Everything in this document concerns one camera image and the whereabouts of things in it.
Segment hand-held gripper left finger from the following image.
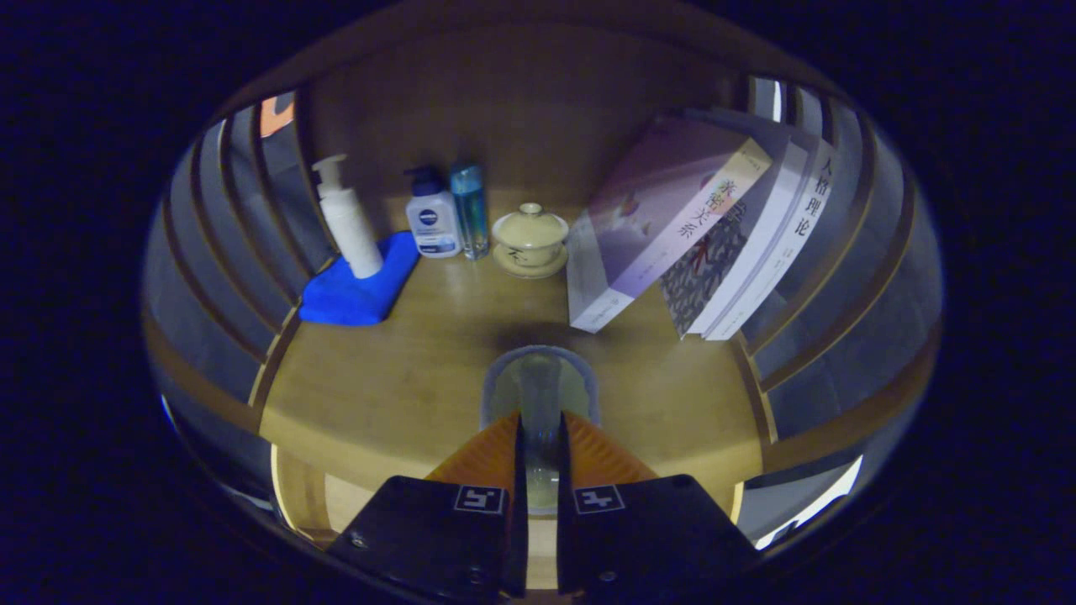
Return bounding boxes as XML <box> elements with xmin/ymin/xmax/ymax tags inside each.
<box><xmin>324</xmin><ymin>410</ymin><xmax>530</xmax><ymax>602</ymax></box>

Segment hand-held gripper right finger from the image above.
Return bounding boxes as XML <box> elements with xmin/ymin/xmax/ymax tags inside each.
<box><xmin>555</xmin><ymin>410</ymin><xmax>763</xmax><ymax>602</ymax></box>

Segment clear glass cup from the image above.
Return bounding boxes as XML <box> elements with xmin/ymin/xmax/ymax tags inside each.
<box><xmin>480</xmin><ymin>345</ymin><xmax>601</xmax><ymax>515</ymax></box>

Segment wooden countertop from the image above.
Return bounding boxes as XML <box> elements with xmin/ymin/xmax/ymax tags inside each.
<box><xmin>259</xmin><ymin>189</ymin><xmax>766</xmax><ymax>522</ymax></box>

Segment wooden cabinet with slatted shelf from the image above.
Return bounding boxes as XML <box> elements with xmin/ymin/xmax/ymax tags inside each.
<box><xmin>141</xmin><ymin>0</ymin><xmax>947</xmax><ymax>589</ymax></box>

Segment white appliance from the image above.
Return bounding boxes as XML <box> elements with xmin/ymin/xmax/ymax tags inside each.
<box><xmin>752</xmin><ymin>456</ymin><xmax>864</xmax><ymax>551</ymax></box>

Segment blue folded cloth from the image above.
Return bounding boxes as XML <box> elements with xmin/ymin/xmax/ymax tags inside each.
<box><xmin>298</xmin><ymin>231</ymin><xmax>421</xmax><ymax>327</ymax></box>

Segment patterned cover book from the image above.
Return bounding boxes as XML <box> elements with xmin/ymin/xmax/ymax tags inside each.
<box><xmin>660</xmin><ymin>109</ymin><xmax>810</xmax><ymax>339</ymax></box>

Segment cream ceramic lidded teacup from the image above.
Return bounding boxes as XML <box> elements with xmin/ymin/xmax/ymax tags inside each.
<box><xmin>491</xmin><ymin>203</ymin><xmax>571</xmax><ymax>280</ymax></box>

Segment white lotion bottle blue cap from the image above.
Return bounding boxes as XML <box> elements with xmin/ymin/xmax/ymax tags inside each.
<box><xmin>403</xmin><ymin>166</ymin><xmax>463</xmax><ymax>260</ymax></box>

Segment purple book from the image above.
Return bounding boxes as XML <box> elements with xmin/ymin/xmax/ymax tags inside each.
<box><xmin>566</xmin><ymin>113</ymin><xmax>773</xmax><ymax>334</ymax></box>

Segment slim teal bottle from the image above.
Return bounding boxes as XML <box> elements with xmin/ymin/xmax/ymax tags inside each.
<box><xmin>448</xmin><ymin>161</ymin><xmax>490</xmax><ymax>261</ymax></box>

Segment white pump bottle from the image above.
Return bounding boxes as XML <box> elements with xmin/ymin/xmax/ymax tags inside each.
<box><xmin>311</xmin><ymin>154</ymin><xmax>385</xmax><ymax>280</ymax></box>

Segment white book with black lettering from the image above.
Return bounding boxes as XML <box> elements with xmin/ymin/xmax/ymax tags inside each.
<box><xmin>704</xmin><ymin>139</ymin><xmax>841</xmax><ymax>342</ymax></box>

